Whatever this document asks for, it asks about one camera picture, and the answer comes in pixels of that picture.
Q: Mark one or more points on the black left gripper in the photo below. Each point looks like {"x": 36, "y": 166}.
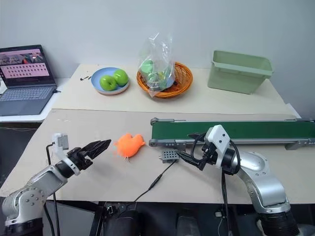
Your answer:
{"x": 80, "y": 161}

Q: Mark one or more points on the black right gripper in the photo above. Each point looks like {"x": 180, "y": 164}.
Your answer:
{"x": 209, "y": 155}

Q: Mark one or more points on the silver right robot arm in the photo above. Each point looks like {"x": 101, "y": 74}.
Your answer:
{"x": 261, "y": 179}

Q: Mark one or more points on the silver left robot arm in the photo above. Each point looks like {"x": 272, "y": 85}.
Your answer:
{"x": 37, "y": 182}

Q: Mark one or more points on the orange plush toy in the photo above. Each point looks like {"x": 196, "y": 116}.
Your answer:
{"x": 129, "y": 146}

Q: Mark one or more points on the green conveyor belt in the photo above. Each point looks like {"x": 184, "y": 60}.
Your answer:
{"x": 221, "y": 130}

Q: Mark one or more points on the grey perforated control box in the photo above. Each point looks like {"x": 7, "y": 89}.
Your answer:
{"x": 168, "y": 155}

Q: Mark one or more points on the light blue plate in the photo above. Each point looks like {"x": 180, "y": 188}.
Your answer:
{"x": 98, "y": 87}

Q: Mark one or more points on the green apple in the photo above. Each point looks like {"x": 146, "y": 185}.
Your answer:
{"x": 121, "y": 77}
{"x": 107, "y": 82}

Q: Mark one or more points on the orange woven basket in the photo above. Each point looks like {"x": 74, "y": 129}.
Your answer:
{"x": 183, "y": 78}

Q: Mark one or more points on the small black screws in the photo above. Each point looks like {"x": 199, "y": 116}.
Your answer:
{"x": 85, "y": 78}

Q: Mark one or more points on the pale green plastic bin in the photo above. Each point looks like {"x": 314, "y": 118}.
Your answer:
{"x": 236, "y": 71}

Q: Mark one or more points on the clear plastic bag with toys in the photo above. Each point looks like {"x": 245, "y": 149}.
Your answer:
{"x": 155, "y": 66}

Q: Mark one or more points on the open grey laptop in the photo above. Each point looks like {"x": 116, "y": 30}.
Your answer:
{"x": 24, "y": 81}

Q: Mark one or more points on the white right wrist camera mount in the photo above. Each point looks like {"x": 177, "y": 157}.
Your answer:
{"x": 219, "y": 140}

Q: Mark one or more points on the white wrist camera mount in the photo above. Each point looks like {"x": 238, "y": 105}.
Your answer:
{"x": 61, "y": 141}
{"x": 219, "y": 140}

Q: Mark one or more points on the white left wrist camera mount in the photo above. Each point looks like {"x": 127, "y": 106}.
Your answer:
{"x": 61, "y": 141}

